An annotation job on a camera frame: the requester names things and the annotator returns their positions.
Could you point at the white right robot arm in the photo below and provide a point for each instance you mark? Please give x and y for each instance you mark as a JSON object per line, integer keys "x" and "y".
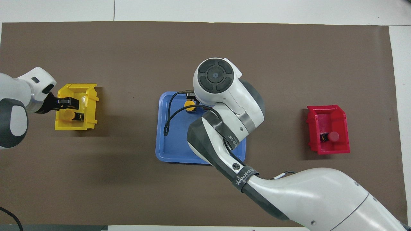
{"x": 321, "y": 192}

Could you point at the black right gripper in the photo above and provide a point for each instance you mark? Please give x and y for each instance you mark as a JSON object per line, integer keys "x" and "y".
{"x": 190, "y": 95}

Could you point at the yellow push button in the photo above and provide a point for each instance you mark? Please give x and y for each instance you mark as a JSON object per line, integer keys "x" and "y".
{"x": 190, "y": 107}
{"x": 67, "y": 116}

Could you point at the blue plastic tray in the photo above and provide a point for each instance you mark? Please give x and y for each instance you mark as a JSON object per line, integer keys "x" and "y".
{"x": 175, "y": 141}

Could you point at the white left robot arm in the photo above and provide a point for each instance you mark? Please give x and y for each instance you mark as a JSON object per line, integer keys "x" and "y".
{"x": 16, "y": 106}

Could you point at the brown paper mat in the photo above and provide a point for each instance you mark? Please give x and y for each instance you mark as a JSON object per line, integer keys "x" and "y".
{"x": 205, "y": 48}

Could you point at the red push button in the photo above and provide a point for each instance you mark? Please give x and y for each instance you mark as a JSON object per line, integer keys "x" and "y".
{"x": 334, "y": 137}

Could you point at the red plastic bin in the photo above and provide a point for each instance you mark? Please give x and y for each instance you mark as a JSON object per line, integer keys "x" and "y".
{"x": 327, "y": 118}

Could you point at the yellow plastic bin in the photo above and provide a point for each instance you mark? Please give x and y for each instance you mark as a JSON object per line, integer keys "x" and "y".
{"x": 91, "y": 109}

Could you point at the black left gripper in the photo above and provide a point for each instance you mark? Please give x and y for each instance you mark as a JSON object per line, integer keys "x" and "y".
{"x": 49, "y": 103}

